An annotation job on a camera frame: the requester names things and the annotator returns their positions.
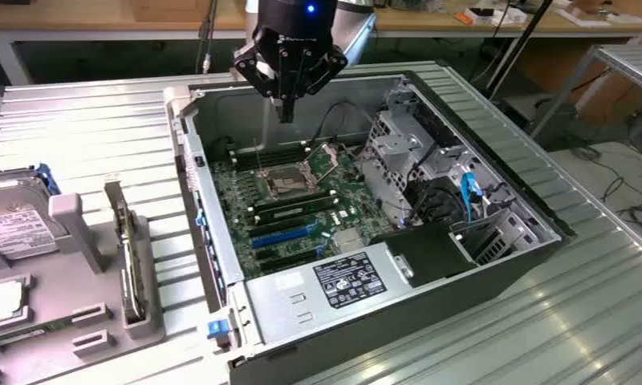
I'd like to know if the CPU socket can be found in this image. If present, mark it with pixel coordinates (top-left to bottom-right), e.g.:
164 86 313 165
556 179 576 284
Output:
262 162 322 200

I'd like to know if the black RAM slot bank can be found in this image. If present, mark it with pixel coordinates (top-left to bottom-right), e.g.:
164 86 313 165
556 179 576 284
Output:
251 192 338 225
229 143 311 170

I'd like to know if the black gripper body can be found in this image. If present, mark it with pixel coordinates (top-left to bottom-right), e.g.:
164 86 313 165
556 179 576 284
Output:
251 0 338 57

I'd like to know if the black power wire bundle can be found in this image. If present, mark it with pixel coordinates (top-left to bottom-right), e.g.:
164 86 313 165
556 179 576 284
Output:
406 180 462 225

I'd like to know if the black plastic shroud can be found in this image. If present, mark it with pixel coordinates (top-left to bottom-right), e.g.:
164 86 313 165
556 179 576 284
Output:
369 222 481 288

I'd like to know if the green RAM stick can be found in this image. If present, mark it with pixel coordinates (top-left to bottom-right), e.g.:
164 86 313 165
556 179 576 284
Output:
0 322 50 346
267 199 334 220

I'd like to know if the open black PC case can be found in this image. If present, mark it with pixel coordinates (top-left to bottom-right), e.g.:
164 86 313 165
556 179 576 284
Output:
163 70 579 385

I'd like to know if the black expansion slot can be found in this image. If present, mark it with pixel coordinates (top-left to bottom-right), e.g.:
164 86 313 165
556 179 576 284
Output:
247 222 305 239

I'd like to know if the black bag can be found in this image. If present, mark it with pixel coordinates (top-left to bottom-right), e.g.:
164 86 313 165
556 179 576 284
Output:
500 94 580 141

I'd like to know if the thin grey hanging cable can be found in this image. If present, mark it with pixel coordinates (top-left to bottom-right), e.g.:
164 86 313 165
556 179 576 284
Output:
197 0 219 75

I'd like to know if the silver power supply unit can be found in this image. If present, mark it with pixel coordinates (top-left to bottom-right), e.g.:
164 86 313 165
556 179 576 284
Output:
245 242 417 346

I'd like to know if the wooden desk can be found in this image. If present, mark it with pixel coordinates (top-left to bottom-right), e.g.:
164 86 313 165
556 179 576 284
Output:
0 0 642 41

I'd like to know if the metal socket cover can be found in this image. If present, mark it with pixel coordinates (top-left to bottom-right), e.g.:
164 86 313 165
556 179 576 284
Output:
298 143 343 189

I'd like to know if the Nvidia Quadro graphics card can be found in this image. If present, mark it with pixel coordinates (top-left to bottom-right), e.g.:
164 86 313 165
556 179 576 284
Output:
106 180 148 322

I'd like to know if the white paper stack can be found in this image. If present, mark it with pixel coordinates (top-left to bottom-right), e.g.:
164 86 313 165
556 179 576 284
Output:
556 3 615 27

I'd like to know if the silver chipset heatsink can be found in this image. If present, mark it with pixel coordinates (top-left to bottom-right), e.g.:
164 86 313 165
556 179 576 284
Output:
333 229 365 249

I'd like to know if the grey parts rack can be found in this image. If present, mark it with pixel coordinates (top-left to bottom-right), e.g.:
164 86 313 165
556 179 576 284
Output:
0 192 167 385

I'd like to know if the silver hard disk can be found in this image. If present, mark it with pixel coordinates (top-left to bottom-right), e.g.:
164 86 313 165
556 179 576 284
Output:
0 168 68 260

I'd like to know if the black curved wire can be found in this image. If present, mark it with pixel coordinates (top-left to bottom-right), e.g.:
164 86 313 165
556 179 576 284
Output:
315 102 354 141

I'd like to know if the black stand pole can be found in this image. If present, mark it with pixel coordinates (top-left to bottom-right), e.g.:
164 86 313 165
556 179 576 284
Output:
484 0 556 97

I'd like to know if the metal frame table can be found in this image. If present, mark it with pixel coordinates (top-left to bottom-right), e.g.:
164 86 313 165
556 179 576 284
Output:
529 43 642 141

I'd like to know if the thin metal locking lever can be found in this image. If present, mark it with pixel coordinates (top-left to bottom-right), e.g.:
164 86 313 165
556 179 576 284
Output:
251 137 267 180

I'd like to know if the black slot with blue latch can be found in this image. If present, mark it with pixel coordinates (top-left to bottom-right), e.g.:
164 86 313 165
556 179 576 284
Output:
258 245 326 274

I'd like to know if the blue expansion slot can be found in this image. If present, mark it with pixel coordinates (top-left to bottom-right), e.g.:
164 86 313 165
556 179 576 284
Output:
251 226 322 249

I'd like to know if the green Dell motherboard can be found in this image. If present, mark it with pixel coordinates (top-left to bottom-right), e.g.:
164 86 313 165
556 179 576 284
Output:
209 140 402 282

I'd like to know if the blue SATA wire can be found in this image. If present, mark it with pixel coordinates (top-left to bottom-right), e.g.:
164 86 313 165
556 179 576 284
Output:
460 172 486 224

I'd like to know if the silver perforated drive cage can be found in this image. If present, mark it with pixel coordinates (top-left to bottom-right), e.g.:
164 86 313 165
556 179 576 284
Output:
361 110 484 201

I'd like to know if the silver disk bay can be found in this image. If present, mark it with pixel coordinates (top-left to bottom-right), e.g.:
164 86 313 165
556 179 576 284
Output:
448 208 548 268

